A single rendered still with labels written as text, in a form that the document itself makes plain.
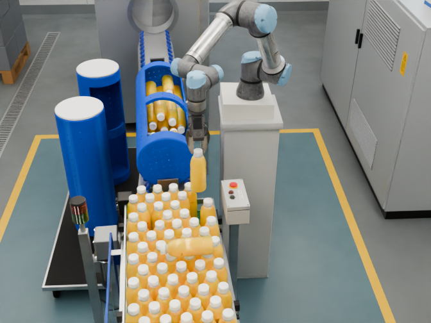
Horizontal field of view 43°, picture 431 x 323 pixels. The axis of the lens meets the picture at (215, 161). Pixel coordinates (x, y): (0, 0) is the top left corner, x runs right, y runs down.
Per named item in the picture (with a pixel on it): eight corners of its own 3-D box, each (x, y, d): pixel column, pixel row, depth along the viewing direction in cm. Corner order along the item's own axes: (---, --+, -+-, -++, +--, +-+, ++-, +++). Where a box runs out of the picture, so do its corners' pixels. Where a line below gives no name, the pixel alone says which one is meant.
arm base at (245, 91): (265, 90, 297) (267, 72, 291) (263, 102, 284) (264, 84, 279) (237, 86, 298) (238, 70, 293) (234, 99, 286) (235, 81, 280)
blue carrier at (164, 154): (186, 97, 343) (177, 56, 327) (200, 180, 272) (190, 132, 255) (142, 106, 343) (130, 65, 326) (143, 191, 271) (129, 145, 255)
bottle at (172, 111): (177, 109, 309) (179, 126, 294) (165, 111, 308) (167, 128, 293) (176, 98, 305) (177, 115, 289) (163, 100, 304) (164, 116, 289)
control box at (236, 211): (242, 195, 258) (242, 177, 252) (249, 223, 241) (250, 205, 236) (220, 197, 257) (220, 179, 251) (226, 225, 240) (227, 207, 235)
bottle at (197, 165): (188, 191, 240) (187, 156, 230) (192, 182, 246) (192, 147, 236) (204, 194, 239) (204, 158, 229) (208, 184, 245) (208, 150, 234)
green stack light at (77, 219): (89, 213, 222) (88, 204, 219) (88, 224, 216) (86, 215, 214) (73, 215, 221) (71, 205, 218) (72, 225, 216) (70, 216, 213)
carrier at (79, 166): (122, 231, 363) (114, 206, 385) (107, 116, 313) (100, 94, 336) (77, 241, 355) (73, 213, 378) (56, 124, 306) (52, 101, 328)
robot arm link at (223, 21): (226, -10, 246) (165, 62, 225) (247, -6, 241) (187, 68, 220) (230, 10, 255) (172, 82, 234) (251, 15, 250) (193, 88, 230)
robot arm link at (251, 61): (247, 70, 293) (249, 46, 286) (269, 77, 287) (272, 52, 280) (235, 77, 284) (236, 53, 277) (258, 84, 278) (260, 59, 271)
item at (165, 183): (179, 197, 269) (177, 176, 261) (179, 200, 267) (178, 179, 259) (158, 198, 267) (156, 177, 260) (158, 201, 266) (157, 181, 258)
